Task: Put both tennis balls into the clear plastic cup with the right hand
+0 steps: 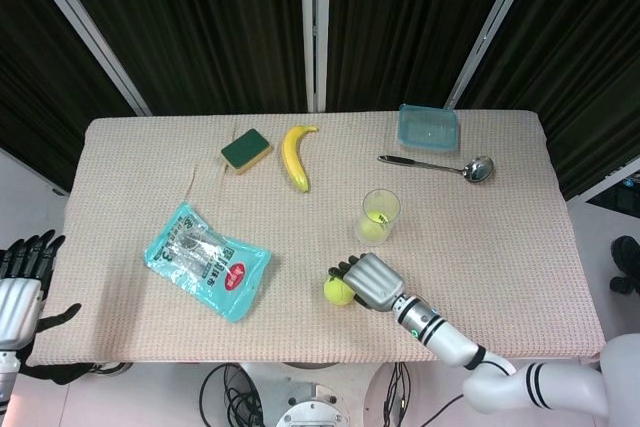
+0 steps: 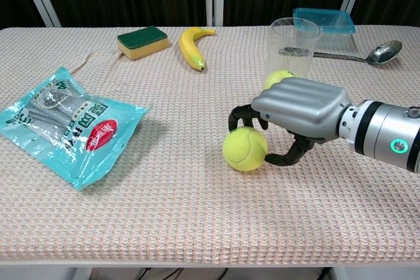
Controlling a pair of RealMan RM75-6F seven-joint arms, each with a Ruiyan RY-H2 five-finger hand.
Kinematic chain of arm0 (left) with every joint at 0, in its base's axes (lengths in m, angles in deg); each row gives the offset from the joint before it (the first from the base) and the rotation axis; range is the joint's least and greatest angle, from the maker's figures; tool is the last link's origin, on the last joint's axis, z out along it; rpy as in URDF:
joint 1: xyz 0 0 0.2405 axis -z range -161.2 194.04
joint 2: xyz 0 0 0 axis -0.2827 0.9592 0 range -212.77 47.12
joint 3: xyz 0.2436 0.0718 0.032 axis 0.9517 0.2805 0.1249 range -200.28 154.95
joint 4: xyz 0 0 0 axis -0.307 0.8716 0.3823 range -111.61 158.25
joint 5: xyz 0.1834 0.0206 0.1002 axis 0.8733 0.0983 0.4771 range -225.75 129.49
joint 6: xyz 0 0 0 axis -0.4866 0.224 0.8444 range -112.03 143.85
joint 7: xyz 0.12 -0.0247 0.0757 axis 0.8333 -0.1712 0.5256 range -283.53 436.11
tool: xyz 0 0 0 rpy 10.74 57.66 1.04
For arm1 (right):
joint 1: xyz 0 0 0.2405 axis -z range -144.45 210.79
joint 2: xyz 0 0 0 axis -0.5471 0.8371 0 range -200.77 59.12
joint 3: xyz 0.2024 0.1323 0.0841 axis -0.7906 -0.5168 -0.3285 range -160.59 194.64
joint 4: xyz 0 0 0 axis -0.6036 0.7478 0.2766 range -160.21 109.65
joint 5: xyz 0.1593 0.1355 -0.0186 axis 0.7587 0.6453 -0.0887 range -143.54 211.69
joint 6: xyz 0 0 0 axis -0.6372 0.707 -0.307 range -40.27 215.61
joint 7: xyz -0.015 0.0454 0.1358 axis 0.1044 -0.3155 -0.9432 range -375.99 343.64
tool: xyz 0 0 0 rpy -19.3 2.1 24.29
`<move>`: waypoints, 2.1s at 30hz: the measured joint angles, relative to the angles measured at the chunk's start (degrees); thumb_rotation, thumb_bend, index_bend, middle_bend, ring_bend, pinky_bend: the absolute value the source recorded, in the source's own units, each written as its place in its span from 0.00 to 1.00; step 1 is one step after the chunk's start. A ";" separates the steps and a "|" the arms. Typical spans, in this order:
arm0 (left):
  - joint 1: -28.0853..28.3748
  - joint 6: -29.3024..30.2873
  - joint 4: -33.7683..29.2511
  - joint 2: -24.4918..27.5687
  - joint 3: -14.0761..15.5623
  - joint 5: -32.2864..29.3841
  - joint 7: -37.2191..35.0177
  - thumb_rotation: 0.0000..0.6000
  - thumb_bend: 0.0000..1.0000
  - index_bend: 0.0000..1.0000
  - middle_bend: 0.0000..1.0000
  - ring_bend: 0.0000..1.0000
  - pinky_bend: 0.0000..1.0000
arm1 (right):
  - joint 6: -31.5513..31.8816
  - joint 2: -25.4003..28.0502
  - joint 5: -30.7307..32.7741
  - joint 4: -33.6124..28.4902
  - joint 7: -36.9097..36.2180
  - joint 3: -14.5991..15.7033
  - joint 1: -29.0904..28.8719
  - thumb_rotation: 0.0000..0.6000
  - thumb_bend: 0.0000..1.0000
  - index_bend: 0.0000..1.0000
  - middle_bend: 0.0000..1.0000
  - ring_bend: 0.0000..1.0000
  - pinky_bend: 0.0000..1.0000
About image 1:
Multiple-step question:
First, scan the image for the black pleated curtain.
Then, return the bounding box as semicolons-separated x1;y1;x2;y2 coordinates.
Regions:
458;0;640;202
0;0;137;194
324;0;522;112
44;0;309;117

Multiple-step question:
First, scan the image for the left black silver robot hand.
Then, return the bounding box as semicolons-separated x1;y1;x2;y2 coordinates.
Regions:
0;229;83;352

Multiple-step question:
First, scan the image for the stainless steel ladle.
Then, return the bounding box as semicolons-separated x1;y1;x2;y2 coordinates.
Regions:
377;154;495;183

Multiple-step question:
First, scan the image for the black caster wheel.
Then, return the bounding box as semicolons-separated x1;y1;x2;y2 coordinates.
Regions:
93;361;132;377

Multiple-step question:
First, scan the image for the green yellow sponge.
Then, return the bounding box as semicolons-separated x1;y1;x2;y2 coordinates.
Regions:
220;128;275;177

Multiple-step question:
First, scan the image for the teal plastic package bag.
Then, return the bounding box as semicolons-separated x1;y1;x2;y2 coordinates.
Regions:
143;201;274;324

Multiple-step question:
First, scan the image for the grey round robot base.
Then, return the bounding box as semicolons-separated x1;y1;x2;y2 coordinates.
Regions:
274;380;352;427

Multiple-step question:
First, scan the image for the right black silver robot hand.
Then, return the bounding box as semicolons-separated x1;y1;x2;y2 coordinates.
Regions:
327;252;407;312

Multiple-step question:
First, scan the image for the white robot chassis plate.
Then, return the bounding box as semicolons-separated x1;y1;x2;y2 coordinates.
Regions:
239;361;399;427

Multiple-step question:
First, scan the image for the yellow tennis ball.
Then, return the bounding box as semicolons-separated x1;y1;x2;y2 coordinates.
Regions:
358;210;391;244
323;276;356;306

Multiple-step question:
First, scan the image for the beige checkered tablecloth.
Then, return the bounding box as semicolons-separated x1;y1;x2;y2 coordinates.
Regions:
24;109;604;367

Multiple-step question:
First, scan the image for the black cable bundle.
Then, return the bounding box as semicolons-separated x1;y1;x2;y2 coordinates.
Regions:
199;362;269;427
382;361;416;427

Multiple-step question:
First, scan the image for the clear blue plastic container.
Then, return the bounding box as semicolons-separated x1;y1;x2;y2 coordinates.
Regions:
397;103;461;154

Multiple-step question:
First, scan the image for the black shoe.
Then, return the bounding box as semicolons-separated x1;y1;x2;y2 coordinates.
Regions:
610;235;640;271
609;274;640;295

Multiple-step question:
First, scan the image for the transparent plastic cup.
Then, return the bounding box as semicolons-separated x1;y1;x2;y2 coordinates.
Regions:
356;188;402;246

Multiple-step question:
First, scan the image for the yellow banana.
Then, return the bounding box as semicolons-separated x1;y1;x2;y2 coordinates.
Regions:
282;124;320;194

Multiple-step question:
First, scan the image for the white partition frame post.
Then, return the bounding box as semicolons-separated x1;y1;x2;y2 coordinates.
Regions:
299;0;331;113
444;0;537;111
14;0;152;117

